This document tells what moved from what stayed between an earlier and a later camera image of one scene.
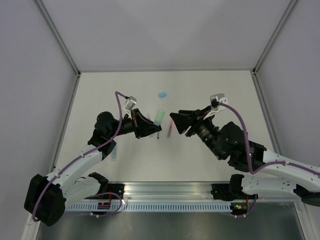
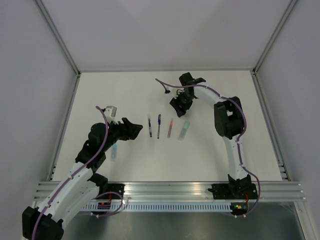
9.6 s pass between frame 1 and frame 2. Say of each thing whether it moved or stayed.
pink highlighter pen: stayed
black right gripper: moved
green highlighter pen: moved
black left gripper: moved
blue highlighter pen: stayed
